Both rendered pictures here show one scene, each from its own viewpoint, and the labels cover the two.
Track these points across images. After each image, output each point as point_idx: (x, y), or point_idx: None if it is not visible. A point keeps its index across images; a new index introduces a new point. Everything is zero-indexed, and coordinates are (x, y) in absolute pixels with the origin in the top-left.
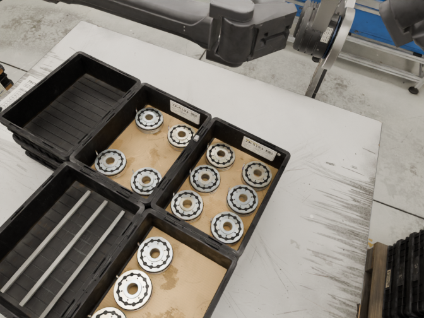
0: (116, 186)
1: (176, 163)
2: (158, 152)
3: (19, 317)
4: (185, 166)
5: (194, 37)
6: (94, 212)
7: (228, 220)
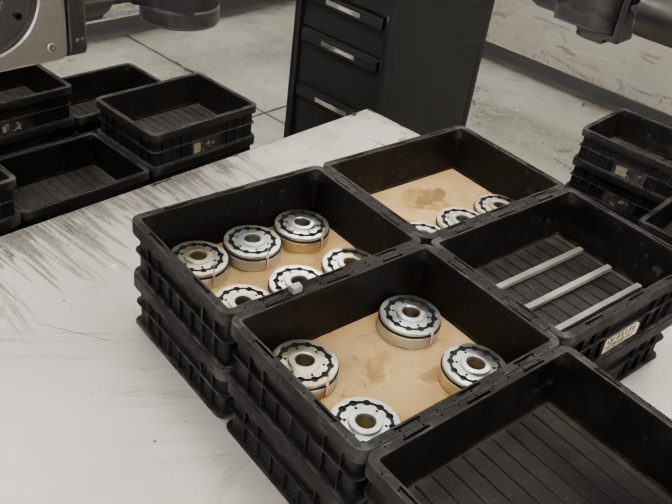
0: (472, 276)
1: (355, 270)
2: (366, 372)
3: (602, 212)
4: None
5: None
6: None
7: (296, 225)
